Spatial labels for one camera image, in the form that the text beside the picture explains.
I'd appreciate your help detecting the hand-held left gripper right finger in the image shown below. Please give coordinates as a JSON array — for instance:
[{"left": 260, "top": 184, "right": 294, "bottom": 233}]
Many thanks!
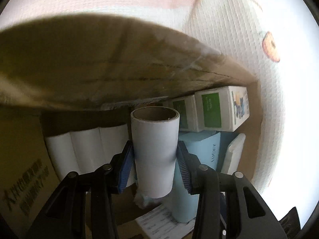
[{"left": 176, "top": 141, "right": 288, "bottom": 239}]

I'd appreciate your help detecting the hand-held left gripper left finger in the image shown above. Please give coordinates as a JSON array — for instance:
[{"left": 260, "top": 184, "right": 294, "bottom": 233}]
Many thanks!
[{"left": 25, "top": 140, "right": 135, "bottom": 239}]

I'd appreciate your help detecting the white cardboard-core tube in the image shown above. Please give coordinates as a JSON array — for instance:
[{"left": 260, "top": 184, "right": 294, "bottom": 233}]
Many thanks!
[
  {"left": 45, "top": 133, "right": 80, "bottom": 180},
  {"left": 130, "top": 107, "right": 180, "bottom": 199},
  {"left": 99, "top": 124, "right": 136, "bottom": 187},
  {"left": 70, "top": 127, "right": 104, "bottom": 173}
]

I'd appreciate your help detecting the brown cardboard box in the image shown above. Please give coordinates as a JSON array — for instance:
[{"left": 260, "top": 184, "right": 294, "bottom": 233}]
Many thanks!
[{"left": 0, "top": 14, "right": 265, "bottom": 239}]

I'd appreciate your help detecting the light blue bottle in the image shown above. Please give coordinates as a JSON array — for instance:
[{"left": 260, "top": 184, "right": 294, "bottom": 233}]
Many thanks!
[{"left": 172, "top": 131, "right": 222, "bottom": 223}]

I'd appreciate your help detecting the clear plastic wrap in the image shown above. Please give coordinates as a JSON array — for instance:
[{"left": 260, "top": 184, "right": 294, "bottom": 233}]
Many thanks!
[{"left": 134, "top": 188, "right": 156, "bottom": 210}]

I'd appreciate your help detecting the printed paper sheet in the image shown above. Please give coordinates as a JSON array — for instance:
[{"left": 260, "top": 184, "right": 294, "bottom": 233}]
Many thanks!
[{"left": 136, "top": 204, "right": 197, "bottom": 239}]

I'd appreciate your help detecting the green white box with picture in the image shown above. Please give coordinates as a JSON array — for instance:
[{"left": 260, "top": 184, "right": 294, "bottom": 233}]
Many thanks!
[{"left": 195, "top": 86, "right": 250, "bottom": 132}]

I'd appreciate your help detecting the white peach print bed sheet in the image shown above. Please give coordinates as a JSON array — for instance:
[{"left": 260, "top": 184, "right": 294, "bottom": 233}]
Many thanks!
[{"left": 0, "top": 0, "right": 319, "bottom": 229}]

